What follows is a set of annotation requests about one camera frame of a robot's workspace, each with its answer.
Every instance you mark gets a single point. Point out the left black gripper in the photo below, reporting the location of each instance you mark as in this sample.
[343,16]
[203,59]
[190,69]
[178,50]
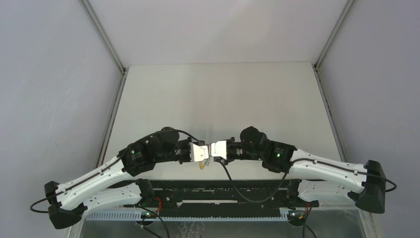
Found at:
[186,142]

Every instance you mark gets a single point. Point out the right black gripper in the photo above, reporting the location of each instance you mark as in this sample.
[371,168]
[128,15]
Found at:
[228,159]

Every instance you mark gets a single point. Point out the metal keyring with yellow tag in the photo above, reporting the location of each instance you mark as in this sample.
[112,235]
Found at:
[204,163]

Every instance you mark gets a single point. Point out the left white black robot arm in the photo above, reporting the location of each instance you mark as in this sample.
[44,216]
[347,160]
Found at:
[114,183]

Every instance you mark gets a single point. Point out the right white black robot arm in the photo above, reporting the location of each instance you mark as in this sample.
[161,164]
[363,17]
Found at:
[316,178]

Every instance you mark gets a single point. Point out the left electronics board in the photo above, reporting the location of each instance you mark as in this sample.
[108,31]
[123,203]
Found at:
[148,215]

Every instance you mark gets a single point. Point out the electronics board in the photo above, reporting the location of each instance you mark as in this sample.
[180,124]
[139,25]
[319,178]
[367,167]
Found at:
[148,215]
[296,219]

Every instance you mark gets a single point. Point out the right electronics board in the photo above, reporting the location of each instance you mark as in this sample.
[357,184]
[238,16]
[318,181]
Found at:
[296,219]

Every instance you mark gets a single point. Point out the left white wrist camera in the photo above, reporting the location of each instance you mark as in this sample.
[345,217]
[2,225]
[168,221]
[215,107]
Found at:
[198,153]

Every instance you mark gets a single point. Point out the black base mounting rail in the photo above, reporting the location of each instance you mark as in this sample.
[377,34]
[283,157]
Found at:
[219,197]

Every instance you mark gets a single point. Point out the white slotted cable duct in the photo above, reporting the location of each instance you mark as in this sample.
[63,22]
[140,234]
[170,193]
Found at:
[135,215]

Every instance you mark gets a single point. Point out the right aluminium frame post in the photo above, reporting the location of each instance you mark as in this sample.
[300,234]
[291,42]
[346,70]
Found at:
[334,33]

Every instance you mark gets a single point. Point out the aluminium frame post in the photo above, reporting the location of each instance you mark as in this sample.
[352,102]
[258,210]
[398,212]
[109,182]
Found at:
[334,33]
[100,30]

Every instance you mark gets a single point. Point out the left aluminium frame post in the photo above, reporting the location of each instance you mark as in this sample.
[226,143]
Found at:
[100,30]

